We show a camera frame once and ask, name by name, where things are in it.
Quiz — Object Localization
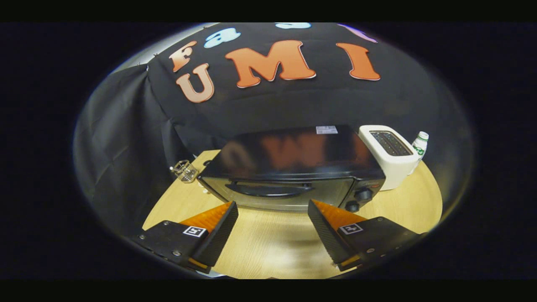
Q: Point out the white slot toaster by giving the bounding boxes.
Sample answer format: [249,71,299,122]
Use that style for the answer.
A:
[358,124,420,192]

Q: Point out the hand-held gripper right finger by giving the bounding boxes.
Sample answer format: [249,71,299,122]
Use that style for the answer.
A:
[308,199,429,272]

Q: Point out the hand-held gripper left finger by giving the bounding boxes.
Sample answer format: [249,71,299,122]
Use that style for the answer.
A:
[131,201,239,274]

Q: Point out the clear wire basket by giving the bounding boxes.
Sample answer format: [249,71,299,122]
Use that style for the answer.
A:
[169,159,199,184]

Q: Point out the white bottle green label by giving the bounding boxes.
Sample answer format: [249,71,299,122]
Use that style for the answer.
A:
[411,131,430,163]

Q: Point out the black backdrop cloth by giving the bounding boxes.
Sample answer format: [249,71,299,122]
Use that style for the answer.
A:
[72,23,475,240]

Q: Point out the black toaster oven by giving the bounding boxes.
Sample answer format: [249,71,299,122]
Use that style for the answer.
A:
[197,125,387,213]

